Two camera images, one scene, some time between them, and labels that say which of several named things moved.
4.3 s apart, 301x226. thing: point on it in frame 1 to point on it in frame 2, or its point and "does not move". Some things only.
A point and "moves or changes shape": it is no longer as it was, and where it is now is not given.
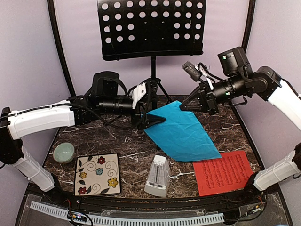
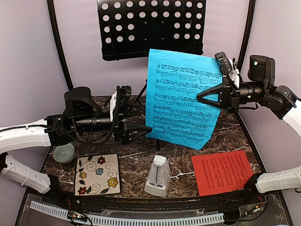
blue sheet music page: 182,136 moves or changes shape
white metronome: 159,175 does not move
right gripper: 211,104 to 229,95
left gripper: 144,122 to 119,132
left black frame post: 53,22 does not move
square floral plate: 97,174 does not move
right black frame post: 249,24 does not move
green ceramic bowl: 63,153 does not move
